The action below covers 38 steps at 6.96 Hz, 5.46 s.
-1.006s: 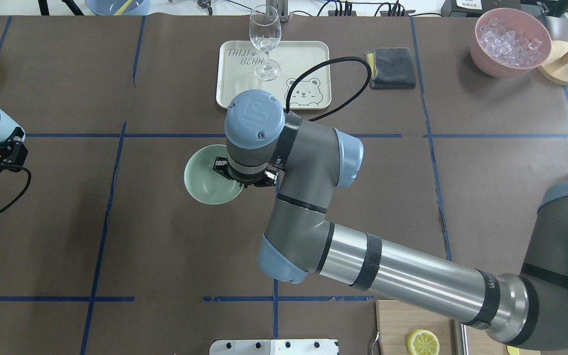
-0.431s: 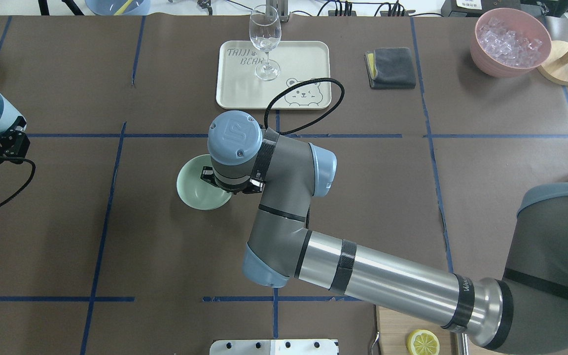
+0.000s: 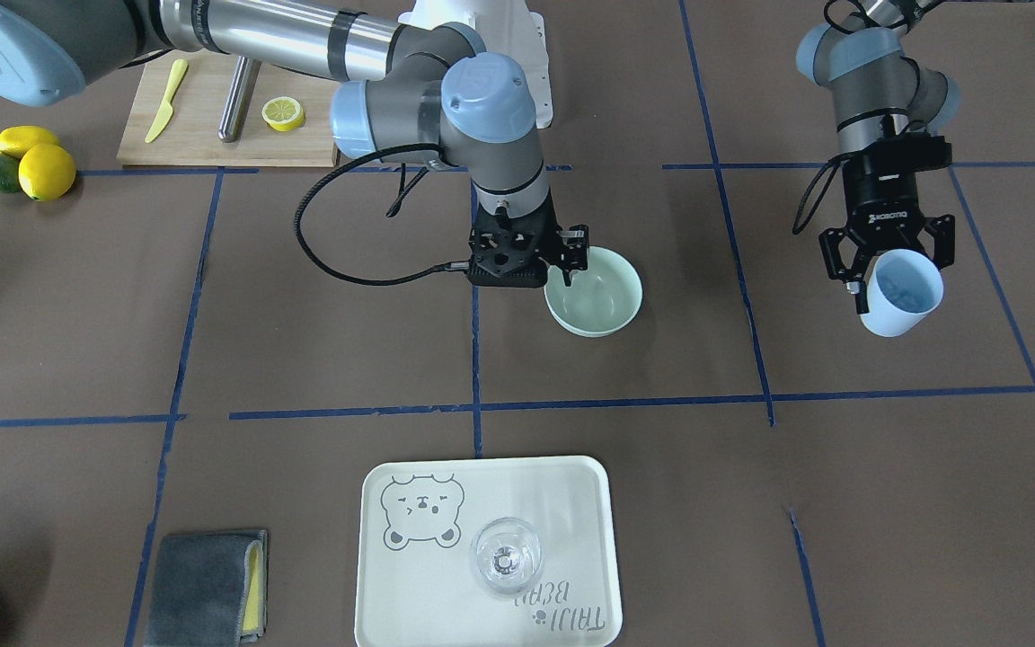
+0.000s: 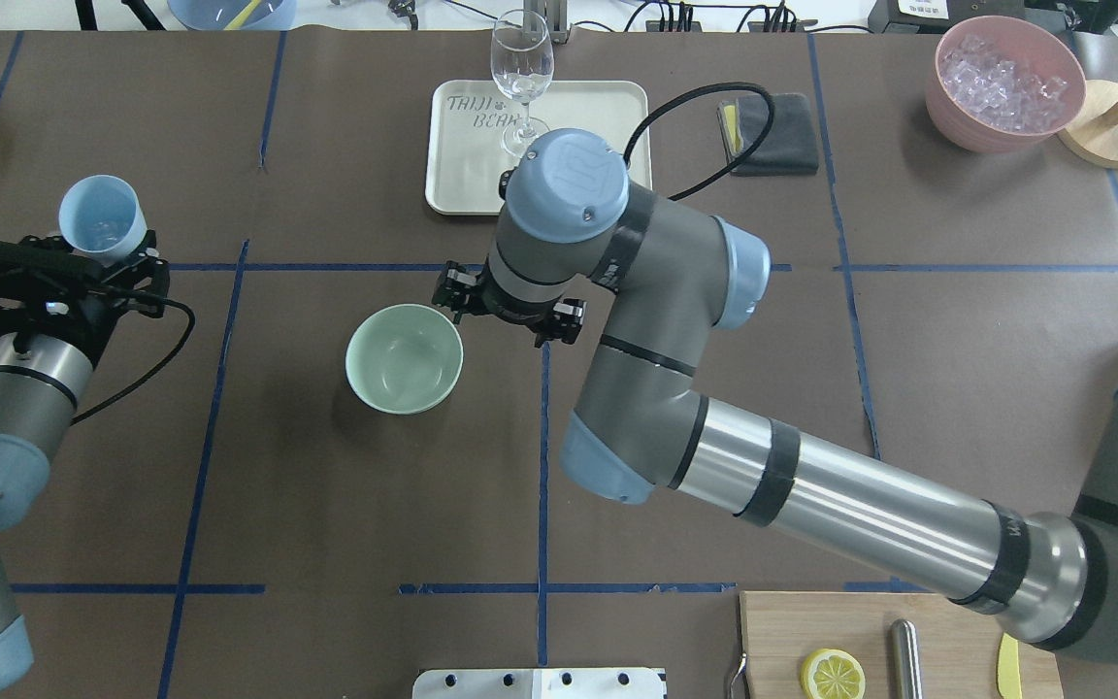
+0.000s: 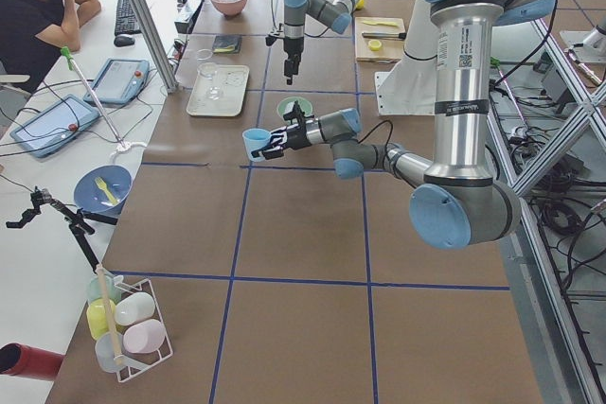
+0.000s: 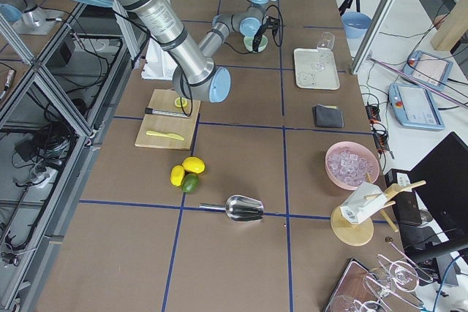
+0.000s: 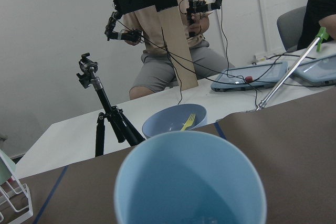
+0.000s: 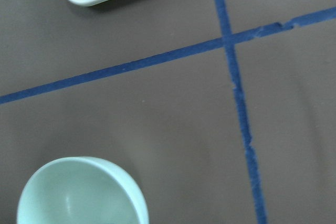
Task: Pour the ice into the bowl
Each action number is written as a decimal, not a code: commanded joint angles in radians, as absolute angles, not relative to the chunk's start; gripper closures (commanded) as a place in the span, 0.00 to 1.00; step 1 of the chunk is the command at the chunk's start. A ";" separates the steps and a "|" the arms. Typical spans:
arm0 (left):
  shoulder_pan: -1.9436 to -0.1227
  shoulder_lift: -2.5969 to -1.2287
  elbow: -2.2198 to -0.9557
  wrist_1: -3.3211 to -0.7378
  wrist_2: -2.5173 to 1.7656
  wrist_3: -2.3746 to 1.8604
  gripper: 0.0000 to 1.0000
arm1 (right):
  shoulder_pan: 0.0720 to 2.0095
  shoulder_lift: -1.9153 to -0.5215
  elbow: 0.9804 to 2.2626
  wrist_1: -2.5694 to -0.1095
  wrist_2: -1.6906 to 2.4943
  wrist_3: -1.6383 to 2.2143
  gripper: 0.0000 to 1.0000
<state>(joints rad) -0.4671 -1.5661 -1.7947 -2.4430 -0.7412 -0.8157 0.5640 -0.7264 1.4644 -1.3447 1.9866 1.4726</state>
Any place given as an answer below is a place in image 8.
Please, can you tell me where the light green bowl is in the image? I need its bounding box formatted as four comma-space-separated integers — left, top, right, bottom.
16, 156, 150, 223

